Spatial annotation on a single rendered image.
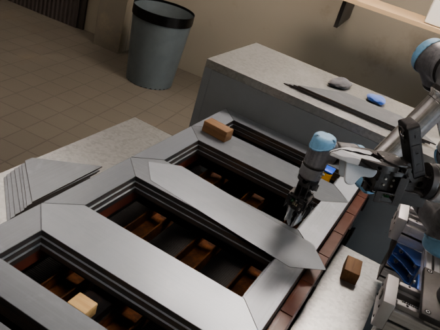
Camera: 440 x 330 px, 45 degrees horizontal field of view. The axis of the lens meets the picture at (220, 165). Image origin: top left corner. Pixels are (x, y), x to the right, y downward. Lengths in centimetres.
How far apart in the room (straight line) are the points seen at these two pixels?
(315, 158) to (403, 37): 339
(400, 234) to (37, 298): 122
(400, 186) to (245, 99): 163
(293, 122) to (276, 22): 272
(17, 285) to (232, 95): 155
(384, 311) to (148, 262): 65
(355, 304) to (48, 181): 114
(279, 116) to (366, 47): 259
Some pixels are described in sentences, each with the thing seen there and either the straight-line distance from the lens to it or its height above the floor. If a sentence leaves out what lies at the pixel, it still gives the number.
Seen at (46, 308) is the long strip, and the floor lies 87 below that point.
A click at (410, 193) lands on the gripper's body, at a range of 109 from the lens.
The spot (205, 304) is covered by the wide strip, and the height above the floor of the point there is 87.
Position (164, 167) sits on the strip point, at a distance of 196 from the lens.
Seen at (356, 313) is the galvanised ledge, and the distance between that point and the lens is 195.
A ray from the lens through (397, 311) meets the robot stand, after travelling 154.
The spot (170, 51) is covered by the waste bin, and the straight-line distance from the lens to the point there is 479.
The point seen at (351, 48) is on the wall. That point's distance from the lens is 505.
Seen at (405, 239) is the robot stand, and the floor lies 92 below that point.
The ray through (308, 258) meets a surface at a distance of 175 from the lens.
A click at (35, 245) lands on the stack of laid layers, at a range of 157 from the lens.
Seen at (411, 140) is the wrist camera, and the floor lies 151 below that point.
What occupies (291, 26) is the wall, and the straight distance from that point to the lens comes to 513.
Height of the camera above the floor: 184
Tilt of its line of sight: 28 degrees down
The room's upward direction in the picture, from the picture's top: 17 degrees clockwise
